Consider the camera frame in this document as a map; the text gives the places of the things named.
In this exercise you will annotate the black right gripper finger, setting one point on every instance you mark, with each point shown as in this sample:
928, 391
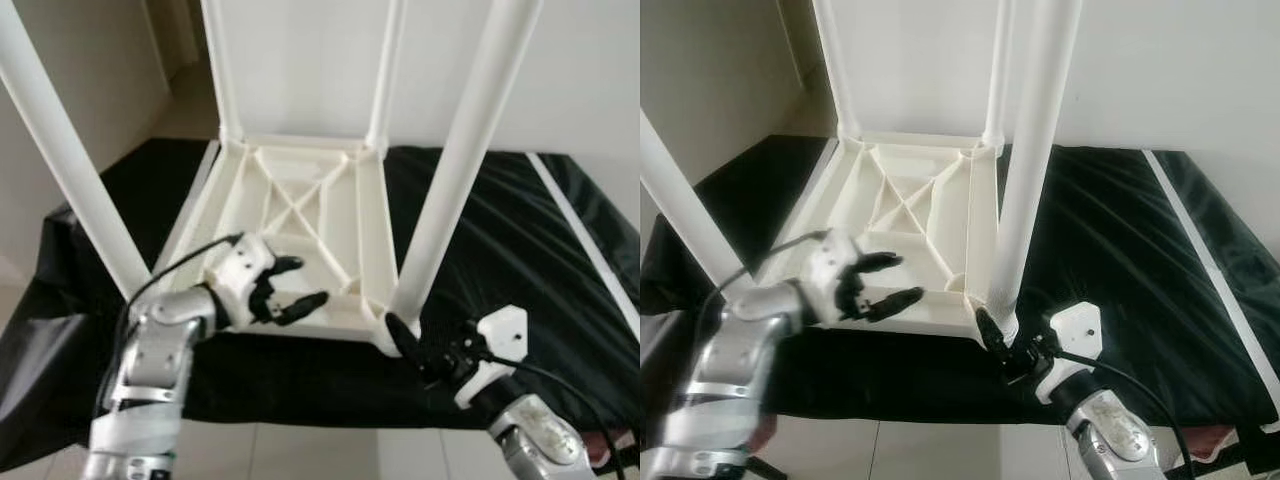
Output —
404, 337
992, 330

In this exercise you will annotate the white plastic table top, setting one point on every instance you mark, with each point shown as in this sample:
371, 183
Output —
340, 200
950, 190

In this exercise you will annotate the white plastic table leg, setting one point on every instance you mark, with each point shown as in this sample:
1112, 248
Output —
460, 150
680, 190
220, 70
387, 70
1035, 150
835, 70
995, 90
60, 140

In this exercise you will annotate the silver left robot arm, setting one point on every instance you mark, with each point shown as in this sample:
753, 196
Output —
150, 350
740, 340

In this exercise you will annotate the black table cloth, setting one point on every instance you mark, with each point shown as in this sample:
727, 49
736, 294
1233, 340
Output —
1120, 250
520, 250

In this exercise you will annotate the pink rounded object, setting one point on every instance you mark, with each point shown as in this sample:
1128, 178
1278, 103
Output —
767, 435

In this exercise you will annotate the pink fabric item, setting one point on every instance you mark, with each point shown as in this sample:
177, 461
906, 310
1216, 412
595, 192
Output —
1212, 442
608, 448

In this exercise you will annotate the black metal stand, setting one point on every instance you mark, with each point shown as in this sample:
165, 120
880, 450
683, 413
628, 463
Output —
1240, 462
622, 468

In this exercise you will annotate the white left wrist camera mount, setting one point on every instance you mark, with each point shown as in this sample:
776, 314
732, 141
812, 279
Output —
830, 265
240, 265

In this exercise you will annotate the black table frame leg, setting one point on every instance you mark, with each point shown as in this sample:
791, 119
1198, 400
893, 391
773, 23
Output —
768, 466

